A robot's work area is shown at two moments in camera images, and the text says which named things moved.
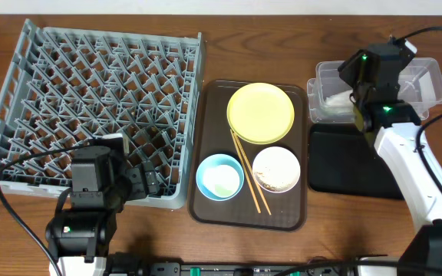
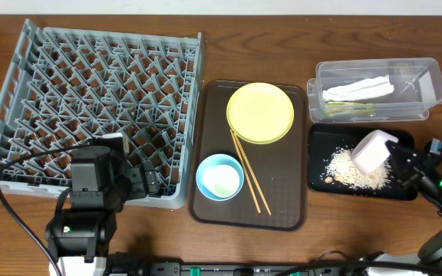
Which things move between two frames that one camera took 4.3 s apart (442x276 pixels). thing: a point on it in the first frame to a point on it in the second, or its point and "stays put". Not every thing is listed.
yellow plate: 260,113 stays put
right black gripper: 351,65 to 416,166
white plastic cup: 222,180 stays put
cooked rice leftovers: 275,169 to 341,168
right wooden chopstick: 251,170 stays put
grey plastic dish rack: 69,87 stays put
